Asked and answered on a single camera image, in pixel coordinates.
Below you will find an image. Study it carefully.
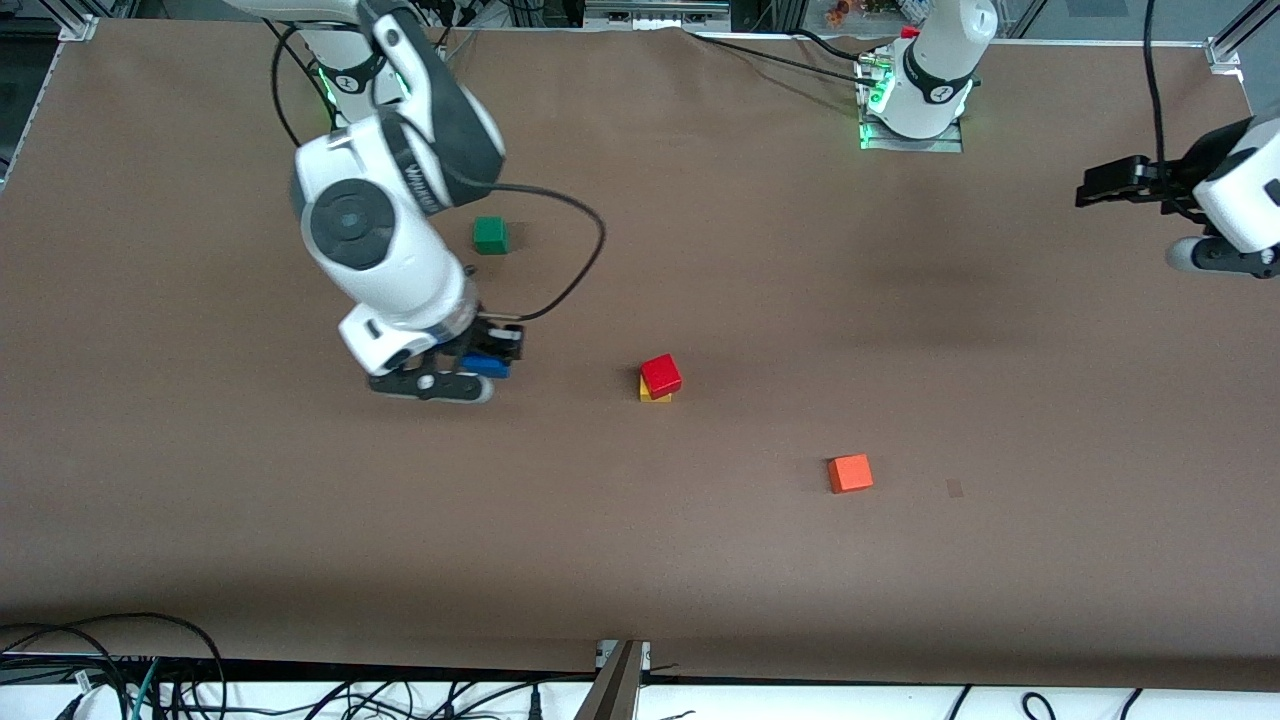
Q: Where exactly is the red block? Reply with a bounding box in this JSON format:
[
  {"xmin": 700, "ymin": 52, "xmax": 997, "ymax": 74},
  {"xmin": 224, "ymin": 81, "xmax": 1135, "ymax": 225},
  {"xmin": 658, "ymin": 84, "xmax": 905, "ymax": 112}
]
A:
[{"xmin": 640, "ymin": 354, "xmax": 683, "ymax": 399}]

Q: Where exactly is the brown table cover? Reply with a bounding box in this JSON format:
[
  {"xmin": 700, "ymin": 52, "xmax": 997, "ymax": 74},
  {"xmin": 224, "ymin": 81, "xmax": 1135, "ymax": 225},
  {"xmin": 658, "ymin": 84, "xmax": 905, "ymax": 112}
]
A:
[{"xmin": 0, "ymin": 18, "xmax": 1280, "ymax": 693}]

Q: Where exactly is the orange block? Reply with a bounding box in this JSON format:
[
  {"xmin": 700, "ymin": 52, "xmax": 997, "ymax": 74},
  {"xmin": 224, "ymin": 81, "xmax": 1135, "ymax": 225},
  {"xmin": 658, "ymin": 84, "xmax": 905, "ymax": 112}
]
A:
[{"xmin": 827, "ymin": 454, "xmax": 874, "ymax": 495}]

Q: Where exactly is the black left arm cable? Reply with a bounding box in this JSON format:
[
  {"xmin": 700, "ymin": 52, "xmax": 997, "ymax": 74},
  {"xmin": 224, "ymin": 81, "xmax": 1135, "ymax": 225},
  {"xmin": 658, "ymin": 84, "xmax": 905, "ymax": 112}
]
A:
[{"xmin": 1143, "ymin": 0, "xmax": 1167, "ymax": 171}]

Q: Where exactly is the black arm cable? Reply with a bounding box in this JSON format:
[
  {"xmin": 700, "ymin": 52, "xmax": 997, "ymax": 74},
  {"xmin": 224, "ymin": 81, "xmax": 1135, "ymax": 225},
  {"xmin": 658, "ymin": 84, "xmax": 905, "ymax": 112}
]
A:
[
  {"xmin": 1143, "ymin": 0, "xmax": 1167, "ymax": 171},
  {"xmin": 270, "ymin": 20, "xmax": 608, "ymax": 323}
]

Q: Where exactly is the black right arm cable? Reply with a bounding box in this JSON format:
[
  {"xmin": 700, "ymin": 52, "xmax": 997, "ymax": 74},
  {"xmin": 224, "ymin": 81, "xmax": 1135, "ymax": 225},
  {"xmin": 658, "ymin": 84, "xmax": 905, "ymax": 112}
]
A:
[{"xmin": 270, "ymin": 20, "xmax": 608, "ymax": 323}]

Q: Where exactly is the aluminium frame profile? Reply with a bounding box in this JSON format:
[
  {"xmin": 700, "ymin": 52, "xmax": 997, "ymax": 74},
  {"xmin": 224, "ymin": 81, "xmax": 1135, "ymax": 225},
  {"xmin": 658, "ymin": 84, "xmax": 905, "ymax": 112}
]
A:
[
  {"xmin": 52, "ymin": 0, "xmax": 101, "ymax": 43},
  {"xmin": 1205, "ymin": 0, "xmax": 1280, "ymax": 71}
]

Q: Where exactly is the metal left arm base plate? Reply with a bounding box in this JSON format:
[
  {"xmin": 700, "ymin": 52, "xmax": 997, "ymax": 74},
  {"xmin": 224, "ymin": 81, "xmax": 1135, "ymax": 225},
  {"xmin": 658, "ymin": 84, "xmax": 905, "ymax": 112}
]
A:
[{"xmin": 857, "ymin": 50, "xmax": 966, "ymax": 154}]

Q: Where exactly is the grey aluminium post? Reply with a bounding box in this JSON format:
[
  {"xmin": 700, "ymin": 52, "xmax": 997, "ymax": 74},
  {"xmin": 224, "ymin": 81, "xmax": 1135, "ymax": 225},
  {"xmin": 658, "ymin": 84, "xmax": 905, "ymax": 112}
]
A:
[{"xmin": 575, "ymin": 640, "xmax": 652, "ymax": 720}]

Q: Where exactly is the black cable across table edge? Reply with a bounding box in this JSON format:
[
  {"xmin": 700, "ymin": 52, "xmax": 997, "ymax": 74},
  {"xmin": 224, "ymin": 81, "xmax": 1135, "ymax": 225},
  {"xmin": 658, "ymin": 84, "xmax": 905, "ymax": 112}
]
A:
[{"xmin": 685, "ymin": 28, "xmax": 883, "ymax": 83}]

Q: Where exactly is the black looped cable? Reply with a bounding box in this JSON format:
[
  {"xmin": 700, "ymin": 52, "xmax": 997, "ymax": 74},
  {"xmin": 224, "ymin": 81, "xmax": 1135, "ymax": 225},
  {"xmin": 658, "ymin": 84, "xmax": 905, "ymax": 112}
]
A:
[{"xmin": 0, "ymin": 612, "xmax": 227, "ymax": 720}]

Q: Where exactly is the teal cable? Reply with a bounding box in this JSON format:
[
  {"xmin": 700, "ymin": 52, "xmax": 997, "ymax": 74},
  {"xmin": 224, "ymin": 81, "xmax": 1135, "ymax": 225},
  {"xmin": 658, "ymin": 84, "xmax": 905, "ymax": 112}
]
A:
[{"xmin": 130, "ymin": 657, "xmax": 162, "ymax": 720}]

